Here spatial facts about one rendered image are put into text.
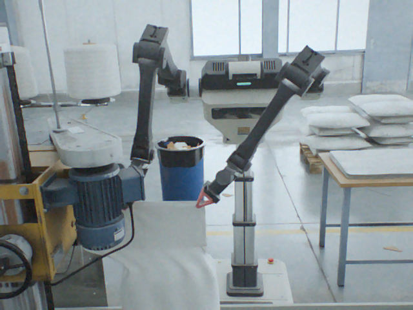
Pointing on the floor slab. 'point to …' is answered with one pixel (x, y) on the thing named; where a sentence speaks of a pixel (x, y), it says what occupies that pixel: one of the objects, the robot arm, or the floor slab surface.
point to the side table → (328, 165)
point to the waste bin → (181, 168)
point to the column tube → (7, 128)
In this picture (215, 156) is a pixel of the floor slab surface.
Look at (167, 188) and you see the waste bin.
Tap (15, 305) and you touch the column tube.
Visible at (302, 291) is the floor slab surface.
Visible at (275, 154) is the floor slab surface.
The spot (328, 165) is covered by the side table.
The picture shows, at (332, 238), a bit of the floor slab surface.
